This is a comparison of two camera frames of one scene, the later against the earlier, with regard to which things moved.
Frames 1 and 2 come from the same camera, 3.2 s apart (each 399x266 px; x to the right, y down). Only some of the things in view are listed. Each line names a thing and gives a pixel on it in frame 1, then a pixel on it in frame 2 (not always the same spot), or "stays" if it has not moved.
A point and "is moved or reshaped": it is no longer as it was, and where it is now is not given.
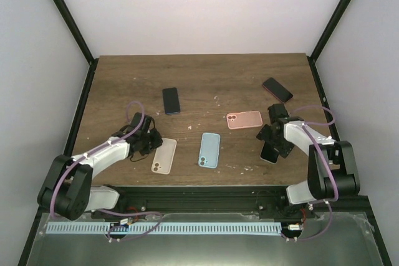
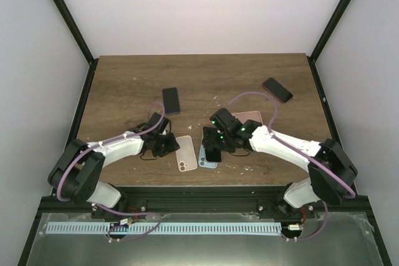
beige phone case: [164, 157] to [186, 156]
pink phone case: [244, 119] stays
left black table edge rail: [75, 128] stays
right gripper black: [285, 149] to [209, 141]
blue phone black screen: [171, 101] stays
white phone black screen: [269, 153] is moved or reshaped
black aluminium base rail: [140, 202] stays
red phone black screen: [277, 90] stays
